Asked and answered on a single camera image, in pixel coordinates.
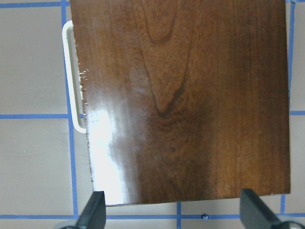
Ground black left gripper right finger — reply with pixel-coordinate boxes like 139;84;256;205
240;189;282;229

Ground wooden drawer with white handle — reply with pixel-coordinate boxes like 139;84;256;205
62;21;87;134

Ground dark wooden drawer cabinet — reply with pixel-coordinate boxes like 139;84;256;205
71;0;290;206

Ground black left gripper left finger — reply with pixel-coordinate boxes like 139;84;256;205
75;191;106;229

